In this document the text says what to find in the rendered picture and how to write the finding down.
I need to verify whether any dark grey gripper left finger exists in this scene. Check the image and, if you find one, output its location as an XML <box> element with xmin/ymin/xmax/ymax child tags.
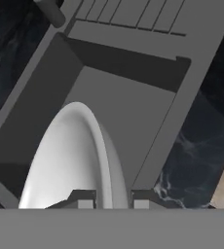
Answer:
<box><xmin>45</xmin><ymin>189</ymin><xmax>97</xmax><ymax>210</ymax></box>

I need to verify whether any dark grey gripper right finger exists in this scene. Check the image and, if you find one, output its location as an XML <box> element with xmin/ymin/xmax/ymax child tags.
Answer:
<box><xmin>130</xmin><ymin>189</ymin><xmax>183</xmax><ymax>210</ymax></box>

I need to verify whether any white bowl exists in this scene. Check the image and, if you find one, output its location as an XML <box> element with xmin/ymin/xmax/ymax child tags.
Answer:
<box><xmin>18</xmin><ymin>101</ymin><xmax>130</xmax><ymax>210</ymax></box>

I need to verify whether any grey sink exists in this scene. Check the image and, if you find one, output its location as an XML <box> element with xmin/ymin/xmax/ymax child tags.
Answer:
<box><xmin>0</xmin><ymin>0</ymin><xmax>224</xmax><ymax>210</ymax></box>

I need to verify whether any grey tap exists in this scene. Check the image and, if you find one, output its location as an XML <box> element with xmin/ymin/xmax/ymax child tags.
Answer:
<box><xmin>33</xmin><ymin>0</ymin><xmax>66</xmax><ymax>29</ymax></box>

